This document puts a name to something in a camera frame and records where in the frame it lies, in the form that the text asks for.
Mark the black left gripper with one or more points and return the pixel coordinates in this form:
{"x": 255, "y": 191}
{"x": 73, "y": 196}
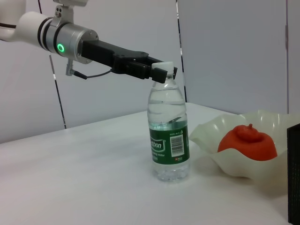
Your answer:
{"x": 112, "y": 58}

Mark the clear water bottle green label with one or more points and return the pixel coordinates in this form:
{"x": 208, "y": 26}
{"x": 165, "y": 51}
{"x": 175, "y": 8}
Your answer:
{"x": 167, "y": 145}

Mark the red-orange fruit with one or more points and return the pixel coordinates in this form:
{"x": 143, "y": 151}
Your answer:
{"x": 248, "y": 145}

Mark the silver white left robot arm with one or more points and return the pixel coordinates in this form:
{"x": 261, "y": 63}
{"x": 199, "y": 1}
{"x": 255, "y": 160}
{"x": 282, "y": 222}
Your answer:
{"x": 70, "y": 42}

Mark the wavy green glass fruit plate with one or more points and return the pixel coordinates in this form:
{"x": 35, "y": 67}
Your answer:
{"x": 234, "y": 168}

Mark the black mesh pen holder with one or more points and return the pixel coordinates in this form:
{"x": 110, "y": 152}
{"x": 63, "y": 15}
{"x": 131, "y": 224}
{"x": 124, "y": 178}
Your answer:
{"x": 294, "y": 175}

